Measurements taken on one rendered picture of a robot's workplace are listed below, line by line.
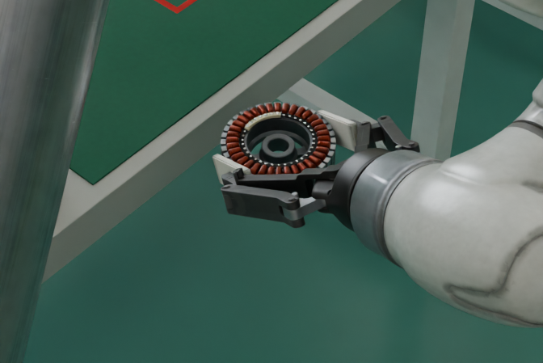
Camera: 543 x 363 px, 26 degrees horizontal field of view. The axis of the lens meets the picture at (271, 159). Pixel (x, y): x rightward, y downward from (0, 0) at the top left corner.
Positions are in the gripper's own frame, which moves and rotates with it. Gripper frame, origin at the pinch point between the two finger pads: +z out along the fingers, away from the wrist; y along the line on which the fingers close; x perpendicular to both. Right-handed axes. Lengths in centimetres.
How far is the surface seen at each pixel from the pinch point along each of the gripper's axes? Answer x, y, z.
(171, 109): 4.2, -5.6, 11.8
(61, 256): -3.2, -22.6, 5.3
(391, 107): -38, 63, 92
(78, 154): 3.7, -16.6, 10.9
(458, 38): -11, 48, 40
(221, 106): 3.0, -0.8, 10.2
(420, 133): -28, 45, 52
